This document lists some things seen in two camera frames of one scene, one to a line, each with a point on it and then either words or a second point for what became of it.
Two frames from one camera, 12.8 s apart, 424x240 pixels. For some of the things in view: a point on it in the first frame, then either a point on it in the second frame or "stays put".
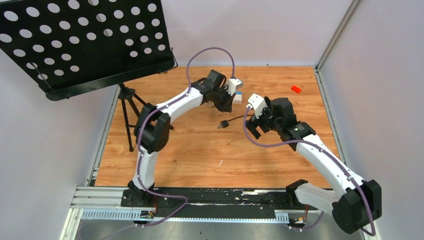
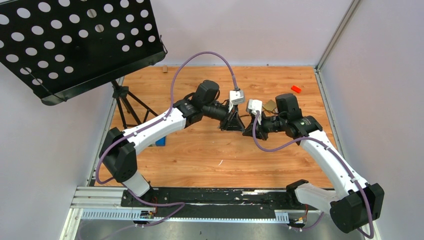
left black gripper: (228, 107) -> (233, 122)
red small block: (296, 89) stays put
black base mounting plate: (214, 204) stays put
